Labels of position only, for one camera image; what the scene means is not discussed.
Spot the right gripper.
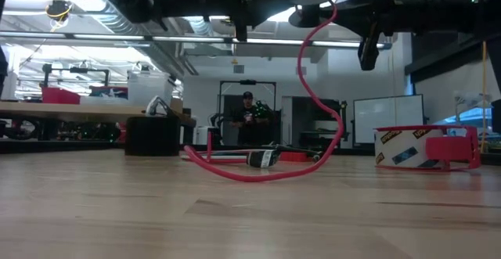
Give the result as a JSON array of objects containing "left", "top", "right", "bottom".
[{"left": 320, "top": 0, "right": 396, "bottom": 71}]

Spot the red wire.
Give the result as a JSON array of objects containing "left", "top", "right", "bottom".
[{"left": 182, "top": 1, "right": 345, "bottom": 183}]

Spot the printed tape roll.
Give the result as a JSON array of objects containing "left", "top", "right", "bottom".
[{"left": 374, "top": 128, "right": 443, "bottom": 169}]

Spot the red tape dispenser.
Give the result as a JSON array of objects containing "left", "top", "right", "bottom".
[{"left": 373, "top": 124, "right": 481, "bottom": 172}]

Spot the whiteboard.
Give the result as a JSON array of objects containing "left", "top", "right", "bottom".
[{"left": 353, "top": 94, "right": 426, "bottom": 145}]

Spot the black shelving unit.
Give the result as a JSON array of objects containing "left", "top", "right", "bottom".
[{"left": 291, "top": 96, "right": 349, "bottom": 149}]

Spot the person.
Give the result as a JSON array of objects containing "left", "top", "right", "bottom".
[{"left": 229, "top": 91, "right": 275, "bottom": 146}]

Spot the black equipment cabinet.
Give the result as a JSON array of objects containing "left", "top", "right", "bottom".
[{"left": 269, "top": 109, "right": 283, "bottom": 146}]

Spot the small brown box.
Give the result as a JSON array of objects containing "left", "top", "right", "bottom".
[{"left": 170, "top": 96, "right": 185, "bottom": 114}]

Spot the clear plastic storage box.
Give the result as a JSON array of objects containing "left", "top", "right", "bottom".
[{"left": 127, "top": 70, "right": 175, "bottom": 106}]

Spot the white box device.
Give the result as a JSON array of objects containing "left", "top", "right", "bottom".
[{"left": 194, "top": 125, "right": 212, "bottom": 146}]

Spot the red plastic bin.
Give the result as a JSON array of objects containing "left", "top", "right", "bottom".
[{"left": 41, "top": 86, "right": 81, "bottom": 105}]

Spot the black gantry frame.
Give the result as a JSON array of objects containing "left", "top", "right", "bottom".
[
  {"left": 218, "top": 79, "right": 278, "bottom": 146},
  {"left": 41, "top": 63, "right": 110, "bottom": 88}
]

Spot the multicoloured wire harness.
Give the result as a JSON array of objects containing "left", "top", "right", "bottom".
[{"left": 179, "top": 148, "right": 281, "bottom": 169}]

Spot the ceiling cable reel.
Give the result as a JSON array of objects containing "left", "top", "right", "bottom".
[{"left": 45, "top": 0, "right": 74, "bottom": 31}]

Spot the rolling metal frame workbench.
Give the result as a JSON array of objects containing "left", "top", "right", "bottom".
[{"left": 0, "top": 101, "right": 196, "bottom": 142}]

